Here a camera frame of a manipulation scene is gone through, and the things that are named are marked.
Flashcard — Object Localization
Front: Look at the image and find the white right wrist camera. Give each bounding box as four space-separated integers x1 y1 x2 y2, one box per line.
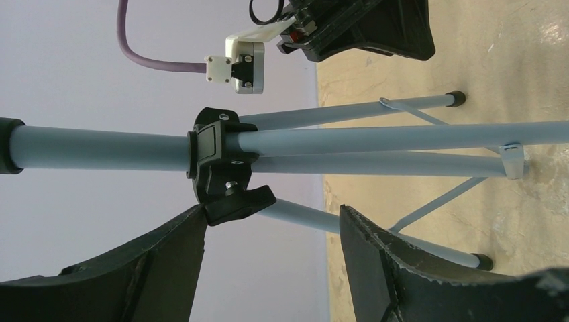
205 17 295 94

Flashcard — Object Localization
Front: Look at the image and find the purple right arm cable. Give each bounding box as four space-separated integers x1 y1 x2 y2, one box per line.
116 0 208 74

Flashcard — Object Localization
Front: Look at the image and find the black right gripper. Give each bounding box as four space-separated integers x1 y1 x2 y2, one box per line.
277 0 435 62

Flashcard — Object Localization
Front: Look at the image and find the light blue music stand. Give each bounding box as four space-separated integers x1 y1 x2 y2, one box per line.
0 91 569 272

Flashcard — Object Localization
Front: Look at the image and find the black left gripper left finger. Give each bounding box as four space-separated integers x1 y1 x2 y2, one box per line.
1 206 207 321

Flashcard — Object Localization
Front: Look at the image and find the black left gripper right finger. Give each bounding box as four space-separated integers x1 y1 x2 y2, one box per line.
339 205 568 321

